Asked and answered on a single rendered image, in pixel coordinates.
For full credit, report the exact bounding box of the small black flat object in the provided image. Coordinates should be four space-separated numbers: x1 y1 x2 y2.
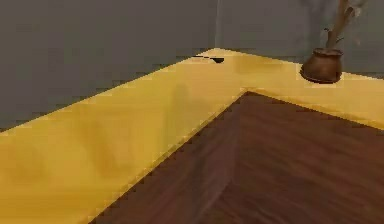
191 55 225 65

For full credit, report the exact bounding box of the house plant in brown pot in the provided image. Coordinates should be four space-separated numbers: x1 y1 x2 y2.
299 0 368 85

